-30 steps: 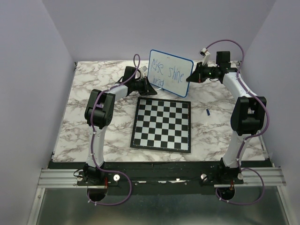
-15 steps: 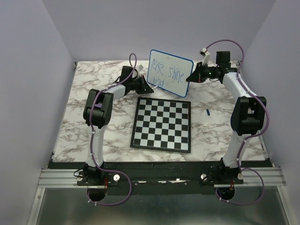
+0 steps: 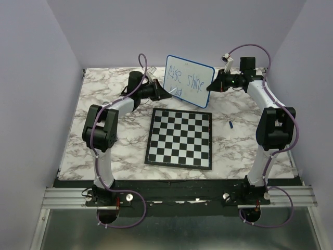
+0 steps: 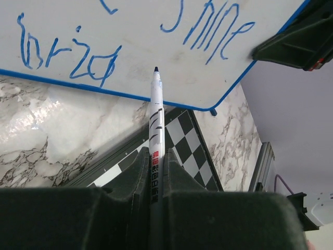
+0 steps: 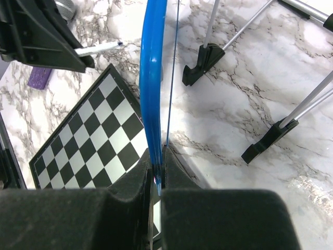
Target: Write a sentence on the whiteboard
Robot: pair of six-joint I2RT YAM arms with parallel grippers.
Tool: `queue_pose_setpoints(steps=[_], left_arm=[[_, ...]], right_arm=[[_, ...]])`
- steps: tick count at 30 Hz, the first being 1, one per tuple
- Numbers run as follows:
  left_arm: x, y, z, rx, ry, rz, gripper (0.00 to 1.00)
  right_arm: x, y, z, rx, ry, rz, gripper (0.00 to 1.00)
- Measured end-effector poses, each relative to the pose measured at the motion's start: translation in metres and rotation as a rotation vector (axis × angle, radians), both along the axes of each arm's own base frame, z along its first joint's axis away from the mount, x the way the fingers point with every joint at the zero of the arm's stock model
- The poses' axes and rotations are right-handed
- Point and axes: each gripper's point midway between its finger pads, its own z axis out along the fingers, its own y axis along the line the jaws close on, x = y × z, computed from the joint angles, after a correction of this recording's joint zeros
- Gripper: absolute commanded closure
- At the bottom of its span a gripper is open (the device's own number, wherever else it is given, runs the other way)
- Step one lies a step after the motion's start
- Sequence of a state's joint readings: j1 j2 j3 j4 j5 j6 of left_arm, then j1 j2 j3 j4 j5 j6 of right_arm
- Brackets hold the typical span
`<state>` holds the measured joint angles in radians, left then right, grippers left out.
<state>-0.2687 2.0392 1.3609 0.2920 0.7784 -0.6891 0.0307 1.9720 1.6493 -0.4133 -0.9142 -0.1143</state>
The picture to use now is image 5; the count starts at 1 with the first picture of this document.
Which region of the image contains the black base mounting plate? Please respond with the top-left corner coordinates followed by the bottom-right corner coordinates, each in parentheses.
top-left (0, 116), bottom-right (27, 190)

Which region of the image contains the white blue whiteboard marker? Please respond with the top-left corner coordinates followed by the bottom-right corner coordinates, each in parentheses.
top-left (74, 42), bottom-right (123, 57)

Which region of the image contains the purple glitter microphone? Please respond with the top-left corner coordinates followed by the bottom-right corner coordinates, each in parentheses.
top-left (27, 0), bottom-right (78, 90)

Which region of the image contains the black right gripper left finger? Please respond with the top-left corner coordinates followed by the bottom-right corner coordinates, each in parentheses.
top-left (1, 151), bottom-right (152, 249)

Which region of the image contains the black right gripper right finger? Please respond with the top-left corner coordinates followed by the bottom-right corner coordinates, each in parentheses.
top-left (161, 147), bottom-right (301, 249)

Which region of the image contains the black white chessboard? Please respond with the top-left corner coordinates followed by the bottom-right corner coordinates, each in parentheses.
top-left (28, 63), bottom-right (183, 240)

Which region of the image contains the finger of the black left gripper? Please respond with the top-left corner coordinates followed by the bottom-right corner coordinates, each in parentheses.
top-left (1, 1), bottom-right (86, 72)
top-left (39, 1), bottom-right (95, 69)

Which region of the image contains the blue framed whiteboard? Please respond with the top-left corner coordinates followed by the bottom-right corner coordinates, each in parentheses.
top-left (139, 1), bottom-right (168, 195)

